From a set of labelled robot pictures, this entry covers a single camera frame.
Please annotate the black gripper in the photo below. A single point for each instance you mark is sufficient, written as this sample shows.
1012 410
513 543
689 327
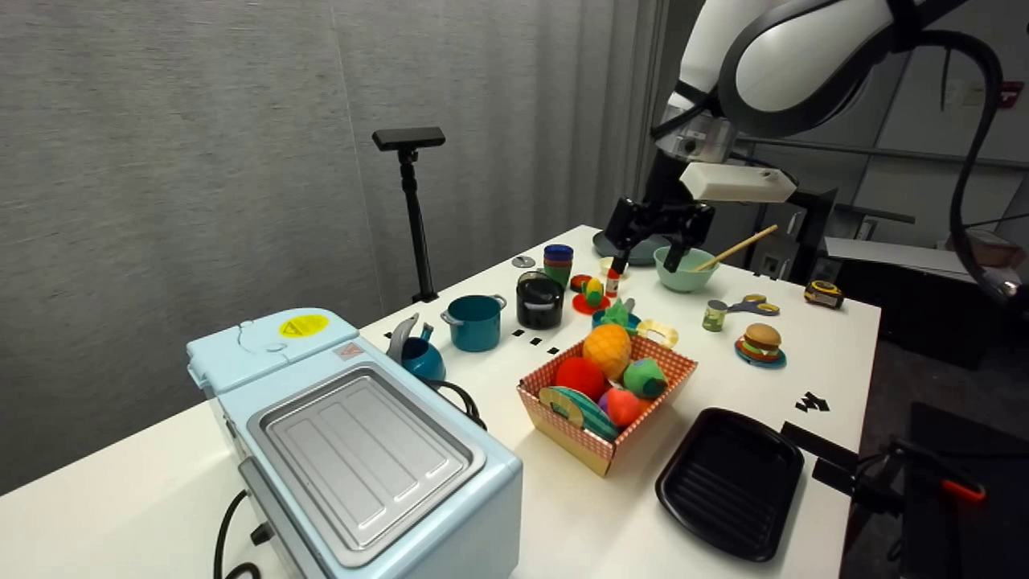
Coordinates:
675 220

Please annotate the yellow plush ball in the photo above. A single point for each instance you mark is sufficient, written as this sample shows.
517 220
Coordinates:
609 350

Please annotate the red plush ball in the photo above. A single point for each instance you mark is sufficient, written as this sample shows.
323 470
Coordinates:
580 377

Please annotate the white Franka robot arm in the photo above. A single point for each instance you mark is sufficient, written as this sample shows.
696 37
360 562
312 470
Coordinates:
805 54

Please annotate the brown checkered cardboard box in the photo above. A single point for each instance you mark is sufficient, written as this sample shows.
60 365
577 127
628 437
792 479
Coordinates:
580 440

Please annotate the black grill pan tray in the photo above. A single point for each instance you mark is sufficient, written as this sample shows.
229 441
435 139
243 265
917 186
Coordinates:
729 484

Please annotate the grey-green plate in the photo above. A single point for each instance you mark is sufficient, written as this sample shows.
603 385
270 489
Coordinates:
644 257

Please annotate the mint green bowl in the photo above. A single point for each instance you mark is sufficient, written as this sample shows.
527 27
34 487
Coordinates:
687 280

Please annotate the small red toy bottle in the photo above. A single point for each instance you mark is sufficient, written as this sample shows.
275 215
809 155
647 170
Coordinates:
614 280

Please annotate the red yellow vegetable toy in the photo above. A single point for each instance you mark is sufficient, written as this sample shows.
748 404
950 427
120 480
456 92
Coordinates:
594 292

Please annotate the wooden spoon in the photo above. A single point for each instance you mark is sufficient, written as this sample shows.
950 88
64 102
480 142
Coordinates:
742 247

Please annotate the yellow lemon slice toy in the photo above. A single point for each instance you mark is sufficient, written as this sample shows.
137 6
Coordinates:
661 334

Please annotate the small red plate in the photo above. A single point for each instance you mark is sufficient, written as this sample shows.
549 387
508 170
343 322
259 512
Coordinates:
585 310

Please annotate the stacked blue green cups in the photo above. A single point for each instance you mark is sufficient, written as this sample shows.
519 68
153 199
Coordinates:
557 260

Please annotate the small green yellow jar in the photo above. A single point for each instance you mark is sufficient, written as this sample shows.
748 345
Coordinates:
716 318

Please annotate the grey cabinet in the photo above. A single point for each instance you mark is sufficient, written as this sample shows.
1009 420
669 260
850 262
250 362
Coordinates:
749 226

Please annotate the small yellow green toy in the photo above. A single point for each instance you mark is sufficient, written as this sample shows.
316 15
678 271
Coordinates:
756 308

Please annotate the black cup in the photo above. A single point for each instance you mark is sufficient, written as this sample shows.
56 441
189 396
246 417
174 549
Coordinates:
537 303

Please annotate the small grey lid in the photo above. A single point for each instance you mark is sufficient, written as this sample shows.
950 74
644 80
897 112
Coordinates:
523 262

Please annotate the green plush toy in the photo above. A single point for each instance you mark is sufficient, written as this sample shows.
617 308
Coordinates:
644 381

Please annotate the toy burger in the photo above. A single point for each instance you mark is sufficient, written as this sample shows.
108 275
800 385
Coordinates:
761 340

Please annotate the small teal plate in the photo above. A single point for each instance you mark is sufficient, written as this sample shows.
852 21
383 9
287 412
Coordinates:
761 362

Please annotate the red-orange plush toy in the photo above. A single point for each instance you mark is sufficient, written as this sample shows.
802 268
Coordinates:
625 410

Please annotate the striped watermelon slice plush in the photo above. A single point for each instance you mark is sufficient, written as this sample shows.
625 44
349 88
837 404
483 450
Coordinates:
577 412

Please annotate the teal toy pot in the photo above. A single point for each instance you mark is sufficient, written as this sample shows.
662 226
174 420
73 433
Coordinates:
475 327

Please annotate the black clips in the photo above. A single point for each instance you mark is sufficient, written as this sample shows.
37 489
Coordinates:
811 404

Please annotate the black stand with bar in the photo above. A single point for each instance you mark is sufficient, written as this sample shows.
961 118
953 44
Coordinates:
412 215

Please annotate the grey side table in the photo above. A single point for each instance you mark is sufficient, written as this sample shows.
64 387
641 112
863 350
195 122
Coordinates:
902 260

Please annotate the teal toy kettle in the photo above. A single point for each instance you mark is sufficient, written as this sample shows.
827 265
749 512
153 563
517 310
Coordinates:
421 362

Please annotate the brown object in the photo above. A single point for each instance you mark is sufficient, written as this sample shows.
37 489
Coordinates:
994 257

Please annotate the light blue toaster oven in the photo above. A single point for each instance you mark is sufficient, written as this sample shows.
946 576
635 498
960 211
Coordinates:
364 461

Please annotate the red wall sign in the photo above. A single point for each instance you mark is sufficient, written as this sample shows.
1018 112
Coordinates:
1012 95

